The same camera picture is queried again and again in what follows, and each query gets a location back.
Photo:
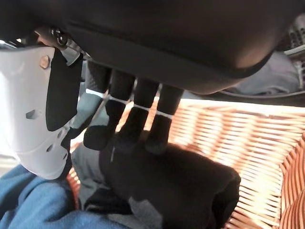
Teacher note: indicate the blue garment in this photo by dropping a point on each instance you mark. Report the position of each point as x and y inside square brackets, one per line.
[35, 202]

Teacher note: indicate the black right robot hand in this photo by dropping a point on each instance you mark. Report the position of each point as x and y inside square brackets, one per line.
[155, 35]

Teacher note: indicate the dark grey washing machine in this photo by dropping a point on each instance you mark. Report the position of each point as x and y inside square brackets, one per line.
[297, 35]

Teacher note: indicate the small black garment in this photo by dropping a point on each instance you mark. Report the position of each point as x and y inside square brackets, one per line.
[178, 181]

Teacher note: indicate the rectangular wicker laundry basket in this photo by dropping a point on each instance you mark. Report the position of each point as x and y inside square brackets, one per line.
[238, 133]

